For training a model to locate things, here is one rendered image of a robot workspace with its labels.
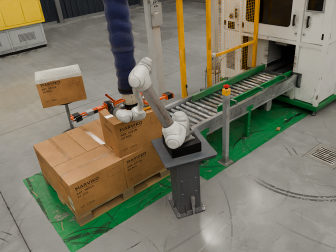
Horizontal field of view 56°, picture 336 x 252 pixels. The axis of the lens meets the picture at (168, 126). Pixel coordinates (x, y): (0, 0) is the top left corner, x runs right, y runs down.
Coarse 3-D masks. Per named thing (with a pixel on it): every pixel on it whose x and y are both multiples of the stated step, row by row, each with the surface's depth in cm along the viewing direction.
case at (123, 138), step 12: (108, 120) 320; (144, 120) 330; (156, 120) 338; (108, 132) 334; (120, 132) 319; (132, 132) 327; (144, 132) 336; (156, 132) 345; (108, 144) 350; (120, 144) 324; (132, 144) 333; (144, 144) 342; (120, 156) 330
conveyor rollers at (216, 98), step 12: (264, 72) 502; (240, 84) 475; (252, 84) 469; (204, 96) 443; (216, 96) 446; (180, 108) 418; (192, 108) 414; (204, 108) 421; (216, 108) 415; (192, 120) 389
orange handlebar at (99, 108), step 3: (141, 93) 335; (162, 96) 324; (120, 99) 327; (123, 99) 325; (114, 102) 321; (117, 102) 321; (120, 102) 324; (144, 102) 317; (99, 105) 316; (102, 105) 317; (93, 108) 313; (96, 108) 314; (99, 108) 311; (102, 108) 313; (84, 111) 308; (81, 114) 303
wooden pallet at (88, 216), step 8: (152, 176) 383; (160, 176) 378; (48, 184) 388; (136, 184) 356; (144, 184) 371; (120, 192) 345; (128, 192) 352; (136, 192) 361; (64, 200) 341; (112, 200) 352; (120, 200) 351; (96, 208) 343; (104, 208) 342; (80, 216) 320; (88, 216) 327; (96, 216) 334; (80, 224) 324
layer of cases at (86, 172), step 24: (96, 120) 408; (48, 144) 366; (72, 144) 361; (96, 144) 357; (48, 168) 345; (72, 168) 321; (96, 168) 318; (120, 168) 333; (144, 168) 356; (72, 192) 304; (96, 192) 323
